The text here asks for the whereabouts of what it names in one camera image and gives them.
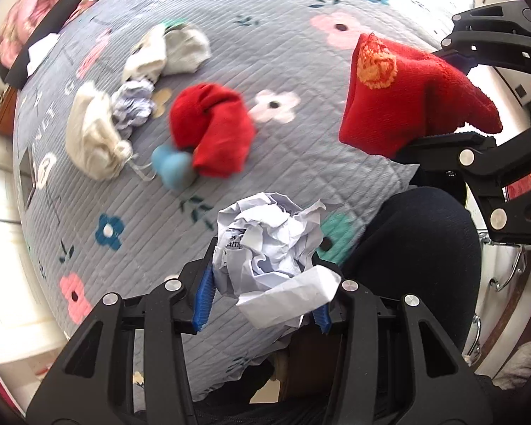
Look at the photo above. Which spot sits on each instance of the phone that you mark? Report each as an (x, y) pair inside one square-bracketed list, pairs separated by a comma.
[(26, 179)]

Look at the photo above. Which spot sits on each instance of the small white cloth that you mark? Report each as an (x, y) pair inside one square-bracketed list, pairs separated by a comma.
[(42, 53)]

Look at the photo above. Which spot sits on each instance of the brown wooden box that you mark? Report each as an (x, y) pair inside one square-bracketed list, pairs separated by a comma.
[(3, 110)]

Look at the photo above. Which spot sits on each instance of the white sock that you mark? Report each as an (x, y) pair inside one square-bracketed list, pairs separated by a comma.
[(172, 53)]

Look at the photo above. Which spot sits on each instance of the red sock with orange print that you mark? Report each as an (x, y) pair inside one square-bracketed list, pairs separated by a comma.
[(407, 102)]

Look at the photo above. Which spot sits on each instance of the grey fuzzy cloth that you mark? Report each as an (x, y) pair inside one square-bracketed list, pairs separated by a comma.
[(524, 365)]

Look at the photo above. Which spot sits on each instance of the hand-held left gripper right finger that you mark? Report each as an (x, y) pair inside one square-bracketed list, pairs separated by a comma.
[(322, 321)]

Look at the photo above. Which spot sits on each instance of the cream sock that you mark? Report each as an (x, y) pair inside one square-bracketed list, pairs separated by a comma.
[(93, 133)]

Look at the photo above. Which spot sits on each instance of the plain red sock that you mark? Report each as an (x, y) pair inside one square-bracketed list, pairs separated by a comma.
[(217, 128)]

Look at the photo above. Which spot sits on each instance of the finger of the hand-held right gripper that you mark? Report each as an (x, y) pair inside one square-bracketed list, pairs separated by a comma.
[(491, 40), (467, 157)]

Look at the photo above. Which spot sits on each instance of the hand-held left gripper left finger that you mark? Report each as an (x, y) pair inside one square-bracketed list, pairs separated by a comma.
[(203, 301)]

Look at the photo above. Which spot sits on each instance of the grey floral quilt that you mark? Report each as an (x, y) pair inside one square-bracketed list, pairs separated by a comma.
[(270, 31)]

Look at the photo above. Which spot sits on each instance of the small crumpled striped paper ball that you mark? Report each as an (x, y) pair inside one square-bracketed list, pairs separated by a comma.
[(132, 104)]

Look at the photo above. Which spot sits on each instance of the black foam roll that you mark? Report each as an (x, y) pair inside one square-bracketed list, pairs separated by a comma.
[(53, 17)]

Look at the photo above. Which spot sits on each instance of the light blue sock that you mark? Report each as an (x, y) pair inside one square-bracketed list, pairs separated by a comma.
[(172, 168)]

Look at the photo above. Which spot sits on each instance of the pink floral pillow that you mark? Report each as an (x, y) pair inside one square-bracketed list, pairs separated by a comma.
[(31, 4)]

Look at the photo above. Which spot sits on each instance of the person's dark trouser leg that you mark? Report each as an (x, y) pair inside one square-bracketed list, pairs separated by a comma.
[(416, 252)]

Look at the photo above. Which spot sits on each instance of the large white paper ball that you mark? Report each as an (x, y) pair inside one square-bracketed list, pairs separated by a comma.
[(265, 248)]

